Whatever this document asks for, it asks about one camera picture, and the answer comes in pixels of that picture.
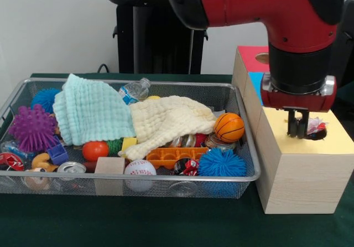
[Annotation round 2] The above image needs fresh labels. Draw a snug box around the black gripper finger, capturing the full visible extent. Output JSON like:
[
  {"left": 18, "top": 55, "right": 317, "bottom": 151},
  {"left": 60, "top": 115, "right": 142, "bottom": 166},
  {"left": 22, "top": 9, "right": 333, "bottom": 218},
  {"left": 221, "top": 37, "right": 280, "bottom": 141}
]
[
  {"left": 287, "top": 109, "right": 298, "bottom": 137},
  {"left": 297, "top": 110, "right": 310, "bottom": 139}
]

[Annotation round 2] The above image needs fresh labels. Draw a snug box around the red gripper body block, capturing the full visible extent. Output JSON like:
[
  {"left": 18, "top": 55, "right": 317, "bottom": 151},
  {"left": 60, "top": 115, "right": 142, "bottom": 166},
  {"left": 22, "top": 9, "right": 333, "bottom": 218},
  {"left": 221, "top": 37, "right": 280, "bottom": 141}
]
[{"left": 260, "top": 74, "right": 338, "bottom": 114}]

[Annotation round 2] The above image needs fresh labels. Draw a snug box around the polka-dot paper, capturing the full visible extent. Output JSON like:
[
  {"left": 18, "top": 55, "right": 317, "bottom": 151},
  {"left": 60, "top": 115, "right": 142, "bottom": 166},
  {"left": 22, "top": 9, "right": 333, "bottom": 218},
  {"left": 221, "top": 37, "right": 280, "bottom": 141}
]
[{"left": 305, "top": 116, "right": 329, "bottom": 136}]

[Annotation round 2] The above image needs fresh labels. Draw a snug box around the wooden three-hole sorting box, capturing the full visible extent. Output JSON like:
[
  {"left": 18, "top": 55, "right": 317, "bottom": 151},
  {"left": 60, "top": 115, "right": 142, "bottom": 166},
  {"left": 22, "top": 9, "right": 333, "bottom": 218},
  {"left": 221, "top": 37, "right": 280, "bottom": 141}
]
[{"left": 231, "top": 45, "right": 354, "bottom": 214}]

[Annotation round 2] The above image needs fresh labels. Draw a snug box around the silver mesh bin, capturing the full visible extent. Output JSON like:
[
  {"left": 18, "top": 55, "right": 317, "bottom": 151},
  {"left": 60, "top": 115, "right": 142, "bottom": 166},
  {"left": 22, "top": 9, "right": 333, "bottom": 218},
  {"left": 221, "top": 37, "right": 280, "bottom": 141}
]
[{"left": 0, "top": 78, "right": 262, "bottom": 199}]

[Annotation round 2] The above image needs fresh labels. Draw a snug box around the orange toy basketball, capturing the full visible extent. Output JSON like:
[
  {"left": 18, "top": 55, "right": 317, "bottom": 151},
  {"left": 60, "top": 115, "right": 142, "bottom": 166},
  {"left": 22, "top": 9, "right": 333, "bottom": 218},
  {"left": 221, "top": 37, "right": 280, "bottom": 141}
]
[{"left": 214, "top": 112, "right": 246, "bottom": 143}]

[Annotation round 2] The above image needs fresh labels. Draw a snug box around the blue fuzzy ball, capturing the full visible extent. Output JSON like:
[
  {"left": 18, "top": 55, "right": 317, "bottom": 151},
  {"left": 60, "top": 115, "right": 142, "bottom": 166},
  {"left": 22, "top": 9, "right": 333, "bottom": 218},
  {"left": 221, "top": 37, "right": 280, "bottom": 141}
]
[
  {"left": 198, "top": 147, "right": 247, "bottom": 198},
  {"left": 30, "top": 88, "right": 61, "bottom": 114}
]

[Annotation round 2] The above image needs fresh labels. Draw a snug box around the cream cloth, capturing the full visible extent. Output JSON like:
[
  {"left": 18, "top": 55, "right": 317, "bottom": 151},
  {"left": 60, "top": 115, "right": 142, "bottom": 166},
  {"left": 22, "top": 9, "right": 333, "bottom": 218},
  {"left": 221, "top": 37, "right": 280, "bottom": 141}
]
[{"left": 118, "top": 95, "right": 217, "bottom": 161}]

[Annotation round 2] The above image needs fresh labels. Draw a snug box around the white toy baseball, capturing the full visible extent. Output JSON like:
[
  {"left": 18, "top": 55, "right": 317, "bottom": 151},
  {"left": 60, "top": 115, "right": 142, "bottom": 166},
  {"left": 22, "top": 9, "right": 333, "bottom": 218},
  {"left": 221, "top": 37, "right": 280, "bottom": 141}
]
[{"left": 124, "top": 159, "right": 158, "bottom": 192}]

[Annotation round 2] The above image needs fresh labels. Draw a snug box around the dark green tablecloth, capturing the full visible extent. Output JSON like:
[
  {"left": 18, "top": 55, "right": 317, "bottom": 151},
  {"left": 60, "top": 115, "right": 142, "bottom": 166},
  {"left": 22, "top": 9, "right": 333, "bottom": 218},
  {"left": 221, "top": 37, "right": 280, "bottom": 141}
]
[{"left": 0, "top": 73, "right": 354, "bottom": 247}]

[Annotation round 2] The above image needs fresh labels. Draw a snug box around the plain wooden block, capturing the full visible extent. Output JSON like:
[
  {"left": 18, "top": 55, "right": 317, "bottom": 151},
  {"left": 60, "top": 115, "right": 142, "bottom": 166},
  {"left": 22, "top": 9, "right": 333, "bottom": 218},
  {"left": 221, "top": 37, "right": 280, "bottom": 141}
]
[{"left": 94, "top": 157, "right": 126, "bottom": 195}]

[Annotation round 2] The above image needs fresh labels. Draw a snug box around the orange-red ball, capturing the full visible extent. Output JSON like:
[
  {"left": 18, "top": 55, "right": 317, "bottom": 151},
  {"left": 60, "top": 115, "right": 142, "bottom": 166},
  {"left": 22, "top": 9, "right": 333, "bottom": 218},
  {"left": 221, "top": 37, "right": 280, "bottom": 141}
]
[{"left": 82, "top": 141, "right": 110, "bottom": 162}]

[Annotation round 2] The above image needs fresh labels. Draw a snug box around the mint green cloth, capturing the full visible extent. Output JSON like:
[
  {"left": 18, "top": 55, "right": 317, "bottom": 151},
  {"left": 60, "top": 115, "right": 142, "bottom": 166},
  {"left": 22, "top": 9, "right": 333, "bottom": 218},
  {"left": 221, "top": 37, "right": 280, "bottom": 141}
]
[{"left": 52, "top": 73, "right": 138, "bottom": 146}]

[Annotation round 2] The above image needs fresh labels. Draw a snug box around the purple spiky ball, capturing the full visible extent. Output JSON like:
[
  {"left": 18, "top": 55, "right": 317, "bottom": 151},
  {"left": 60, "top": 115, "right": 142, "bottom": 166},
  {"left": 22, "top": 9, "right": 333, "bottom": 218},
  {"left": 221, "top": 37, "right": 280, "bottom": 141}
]
[{"left": 8, "top": 104, "right": 59, "bottom": 153}]

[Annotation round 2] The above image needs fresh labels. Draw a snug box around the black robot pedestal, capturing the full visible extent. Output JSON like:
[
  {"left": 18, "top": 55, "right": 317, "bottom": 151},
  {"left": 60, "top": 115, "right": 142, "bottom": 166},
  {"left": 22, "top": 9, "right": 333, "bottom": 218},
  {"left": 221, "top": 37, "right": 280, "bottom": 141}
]
[{"left": 107, "top": 0, "right": 209, "bottom": 75}]

